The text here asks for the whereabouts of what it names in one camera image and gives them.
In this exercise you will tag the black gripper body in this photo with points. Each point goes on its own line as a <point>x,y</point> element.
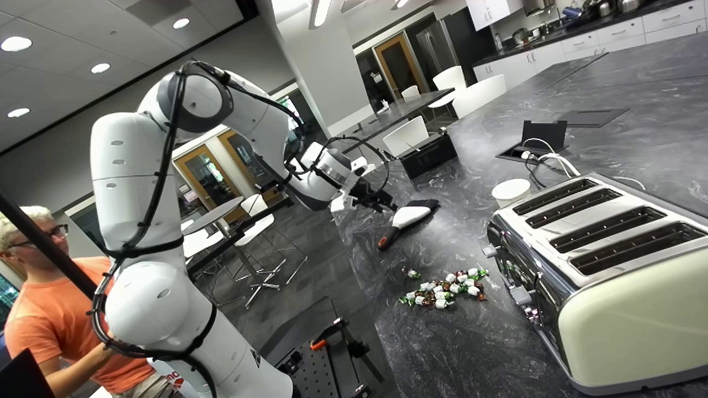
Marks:
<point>365,195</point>

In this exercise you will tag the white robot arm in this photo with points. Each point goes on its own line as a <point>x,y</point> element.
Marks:
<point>146,306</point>

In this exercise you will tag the back kitchen cabinet counter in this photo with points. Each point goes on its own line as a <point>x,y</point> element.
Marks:
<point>656,22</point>

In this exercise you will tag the white chair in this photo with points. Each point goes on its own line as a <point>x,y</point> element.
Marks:
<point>405,134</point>

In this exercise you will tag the white paper cup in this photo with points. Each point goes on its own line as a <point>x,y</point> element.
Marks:
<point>512,191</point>

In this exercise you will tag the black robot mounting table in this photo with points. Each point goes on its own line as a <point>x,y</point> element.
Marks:
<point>339,369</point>

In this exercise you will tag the cream four-slot toaster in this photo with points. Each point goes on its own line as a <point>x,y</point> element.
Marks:
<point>613,279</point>

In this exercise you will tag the person in orange shirt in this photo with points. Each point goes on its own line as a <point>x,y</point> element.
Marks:
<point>52,321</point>

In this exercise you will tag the orange-handled clamp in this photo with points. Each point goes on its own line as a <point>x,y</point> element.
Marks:
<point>329,329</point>

